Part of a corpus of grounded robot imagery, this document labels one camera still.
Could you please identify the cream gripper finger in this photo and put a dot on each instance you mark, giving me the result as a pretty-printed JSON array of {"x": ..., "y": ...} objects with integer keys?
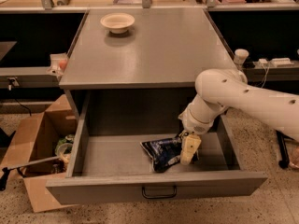
[{"x": 186, "y": 156}]

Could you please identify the grey cabinet counter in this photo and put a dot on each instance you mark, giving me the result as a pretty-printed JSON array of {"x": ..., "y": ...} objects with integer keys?
[{"x": 165, "y": 48}]

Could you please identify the white capped bottle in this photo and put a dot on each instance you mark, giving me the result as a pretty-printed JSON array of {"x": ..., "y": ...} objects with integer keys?
[{"x": 240, "y": 56}]

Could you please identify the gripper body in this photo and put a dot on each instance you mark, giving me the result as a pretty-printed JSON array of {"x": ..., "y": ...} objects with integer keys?
[{"x": 195, "y": 125}]

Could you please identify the green item in box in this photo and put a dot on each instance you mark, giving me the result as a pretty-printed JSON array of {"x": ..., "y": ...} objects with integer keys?
[{"x": 64, "y": 148}]

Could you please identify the white power strip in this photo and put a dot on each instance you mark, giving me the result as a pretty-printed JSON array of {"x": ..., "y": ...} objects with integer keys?
[{"x": 281, "y": 62}]

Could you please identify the blue chip bag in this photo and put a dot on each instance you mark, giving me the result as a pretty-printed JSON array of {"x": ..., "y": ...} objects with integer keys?
[{"x": 164, "y": 153}]

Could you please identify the clear plastic snack package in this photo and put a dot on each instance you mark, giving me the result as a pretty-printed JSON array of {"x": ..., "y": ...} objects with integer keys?
[{"x": 58, "y": 63}]

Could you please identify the black tripod leg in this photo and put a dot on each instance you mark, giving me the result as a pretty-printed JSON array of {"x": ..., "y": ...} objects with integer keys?
[{"x": 284, "y": 162}]

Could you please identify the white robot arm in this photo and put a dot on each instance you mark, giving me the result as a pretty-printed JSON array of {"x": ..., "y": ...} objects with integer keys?
[{"x": 219, "y": 89}]

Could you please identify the black drawer handle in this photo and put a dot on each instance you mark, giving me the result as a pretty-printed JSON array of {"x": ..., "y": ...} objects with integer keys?
[{"x": 158, "y": 193}]

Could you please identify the white paper bowl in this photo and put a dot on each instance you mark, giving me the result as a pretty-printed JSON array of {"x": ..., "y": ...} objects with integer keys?
[{"x": 117, "y": 23}]

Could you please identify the cardboard box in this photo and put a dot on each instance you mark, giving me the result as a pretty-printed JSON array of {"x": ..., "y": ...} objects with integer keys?
[{"x": 36, "y": 138}]

